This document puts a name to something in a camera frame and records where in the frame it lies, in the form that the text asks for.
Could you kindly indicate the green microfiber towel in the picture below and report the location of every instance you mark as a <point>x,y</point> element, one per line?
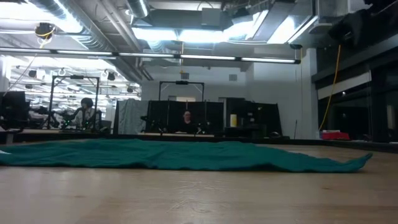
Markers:
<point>174,155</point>

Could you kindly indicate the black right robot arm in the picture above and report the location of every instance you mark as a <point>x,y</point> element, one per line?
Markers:
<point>354,26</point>

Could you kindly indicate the black partition screen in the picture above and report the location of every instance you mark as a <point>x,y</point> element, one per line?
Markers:
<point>211,115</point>

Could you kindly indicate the yellow cylinder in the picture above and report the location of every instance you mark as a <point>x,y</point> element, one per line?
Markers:
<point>233,120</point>

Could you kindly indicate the long ceiling light bar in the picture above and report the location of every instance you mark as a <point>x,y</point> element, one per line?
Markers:
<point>205,57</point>

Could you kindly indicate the grey hanging cloth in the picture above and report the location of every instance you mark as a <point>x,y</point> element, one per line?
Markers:
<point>132,115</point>

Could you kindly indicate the black hanging spotlight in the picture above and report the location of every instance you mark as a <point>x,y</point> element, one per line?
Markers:
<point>111,76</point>

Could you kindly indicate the grey ceiling unit box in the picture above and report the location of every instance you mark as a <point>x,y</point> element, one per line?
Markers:
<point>211,17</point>

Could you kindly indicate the person at distant robot station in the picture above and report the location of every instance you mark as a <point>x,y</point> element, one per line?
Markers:
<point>87,113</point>

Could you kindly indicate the red box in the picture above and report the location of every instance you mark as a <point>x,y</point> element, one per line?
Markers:
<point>335,135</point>

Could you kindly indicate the low black gantry frame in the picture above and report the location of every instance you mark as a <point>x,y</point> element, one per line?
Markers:
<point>182,82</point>

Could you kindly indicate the tall black gantry frame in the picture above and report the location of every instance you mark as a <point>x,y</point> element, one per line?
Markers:
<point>97,93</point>

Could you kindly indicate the round silver air duct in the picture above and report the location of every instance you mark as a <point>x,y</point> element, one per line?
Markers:
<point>138,7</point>

